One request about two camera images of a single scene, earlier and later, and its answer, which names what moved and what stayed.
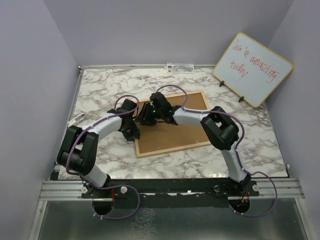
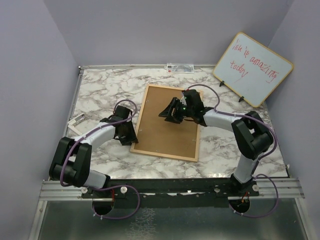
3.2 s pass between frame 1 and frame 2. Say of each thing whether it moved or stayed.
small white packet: stayed
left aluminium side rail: stayed
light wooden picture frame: moved
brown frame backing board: moved
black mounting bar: stayed
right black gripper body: moved
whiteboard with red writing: stayed
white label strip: stayed
